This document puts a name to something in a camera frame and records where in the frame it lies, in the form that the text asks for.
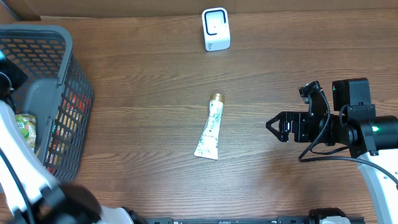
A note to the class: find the orange spaghetti packet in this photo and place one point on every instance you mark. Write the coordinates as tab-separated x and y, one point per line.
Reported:
62	158

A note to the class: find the grey plastic basket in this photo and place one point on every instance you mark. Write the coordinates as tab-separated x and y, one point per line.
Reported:
57	92

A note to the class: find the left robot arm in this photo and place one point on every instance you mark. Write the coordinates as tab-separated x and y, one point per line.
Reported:
33	194

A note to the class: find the white barcode scanner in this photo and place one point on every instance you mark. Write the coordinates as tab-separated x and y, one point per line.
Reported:
216	30

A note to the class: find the white tube with gold cap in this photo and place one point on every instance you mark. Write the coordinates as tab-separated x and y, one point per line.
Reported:
207	146

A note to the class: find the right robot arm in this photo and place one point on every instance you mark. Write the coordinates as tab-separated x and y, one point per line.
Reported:
347	130

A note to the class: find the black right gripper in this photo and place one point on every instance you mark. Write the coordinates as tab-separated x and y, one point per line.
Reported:
298	126

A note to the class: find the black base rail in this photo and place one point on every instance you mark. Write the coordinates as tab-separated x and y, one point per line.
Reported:
315	216

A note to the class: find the green juice pouch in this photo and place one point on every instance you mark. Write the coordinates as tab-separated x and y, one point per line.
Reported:
27	126

